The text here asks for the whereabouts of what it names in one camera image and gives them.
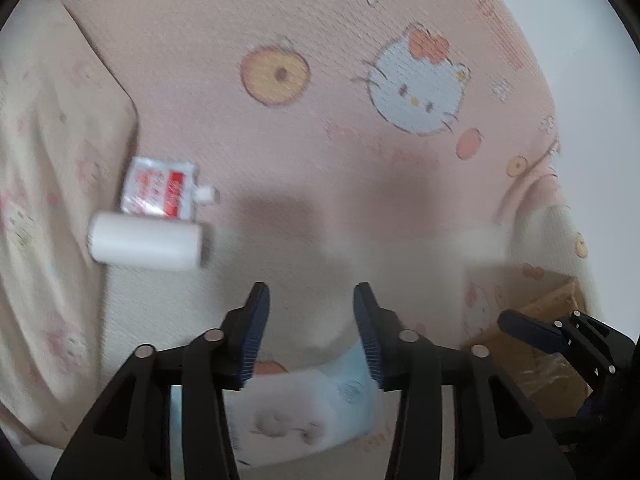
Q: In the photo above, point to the white paper roll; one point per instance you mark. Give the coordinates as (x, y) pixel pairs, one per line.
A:
(145, 242)

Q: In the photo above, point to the red and white spout pouch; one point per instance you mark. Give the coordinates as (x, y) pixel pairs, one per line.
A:
(160, 187)

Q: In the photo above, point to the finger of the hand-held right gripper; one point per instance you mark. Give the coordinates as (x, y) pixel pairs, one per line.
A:
(530, 332)

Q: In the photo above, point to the pink cat print bedsheet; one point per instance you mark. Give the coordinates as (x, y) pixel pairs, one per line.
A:
(300, 135)

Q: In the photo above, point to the brown cardboard box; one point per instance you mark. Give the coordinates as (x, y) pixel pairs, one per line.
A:
(540, 355)

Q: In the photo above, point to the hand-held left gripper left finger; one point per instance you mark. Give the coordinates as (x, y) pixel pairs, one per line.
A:
(255, 335)

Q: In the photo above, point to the cream printed pillow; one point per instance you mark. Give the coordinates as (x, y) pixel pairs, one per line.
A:
(50, 210)

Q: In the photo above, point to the crumpled clear packing tape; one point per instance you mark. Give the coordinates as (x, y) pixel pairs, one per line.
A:
(555, 372)

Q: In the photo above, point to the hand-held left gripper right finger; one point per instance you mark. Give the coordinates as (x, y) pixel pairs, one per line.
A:
(370, 335)

